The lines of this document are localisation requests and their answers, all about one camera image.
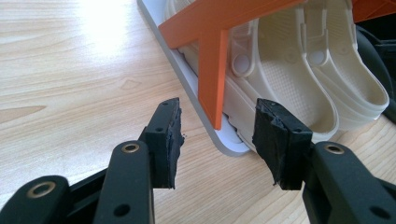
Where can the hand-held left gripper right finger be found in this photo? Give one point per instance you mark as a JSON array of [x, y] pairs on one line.
[[283, 149]]

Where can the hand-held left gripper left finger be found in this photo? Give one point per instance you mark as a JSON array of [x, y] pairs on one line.
[[163, 149]]

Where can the dark green slipper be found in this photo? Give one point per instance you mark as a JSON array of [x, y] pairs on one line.
[[386, 62]]

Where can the cream clog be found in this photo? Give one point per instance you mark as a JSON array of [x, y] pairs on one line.
[[280, 68], [351, 71]]

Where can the grey and orange shoe rack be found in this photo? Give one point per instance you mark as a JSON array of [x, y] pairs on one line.
[[211, 77]]

